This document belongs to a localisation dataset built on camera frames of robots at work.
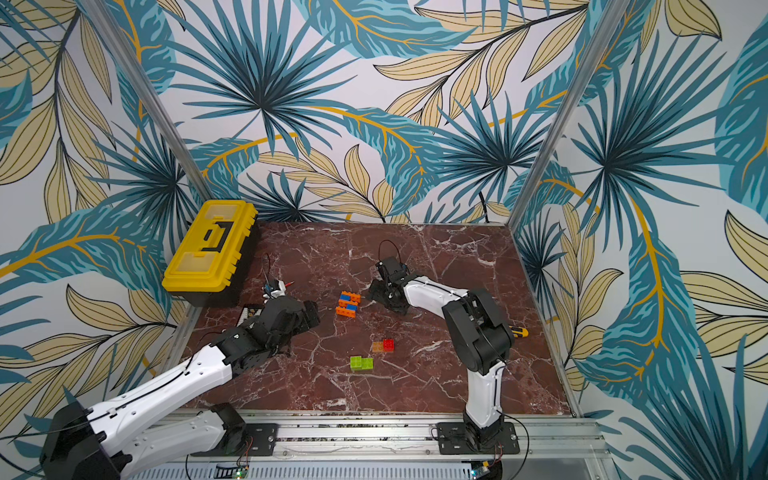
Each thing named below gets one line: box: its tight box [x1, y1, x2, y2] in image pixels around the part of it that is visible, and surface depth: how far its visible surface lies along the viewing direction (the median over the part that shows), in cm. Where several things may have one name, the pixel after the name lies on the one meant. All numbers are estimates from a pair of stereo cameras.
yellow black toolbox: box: [162, 200, 261, 308], surface depth 92 cm
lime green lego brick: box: [361, 358, 374, 371], surface depth 87 cm
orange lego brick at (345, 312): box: [336, 306, 356, 318], surface depth 97 cm
